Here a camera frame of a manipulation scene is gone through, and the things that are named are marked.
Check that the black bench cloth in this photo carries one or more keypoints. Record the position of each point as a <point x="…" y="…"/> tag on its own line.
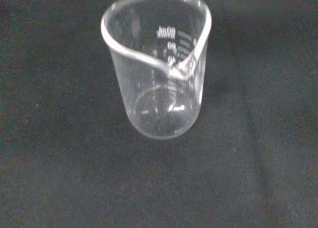
<point x="62" y="151"/>

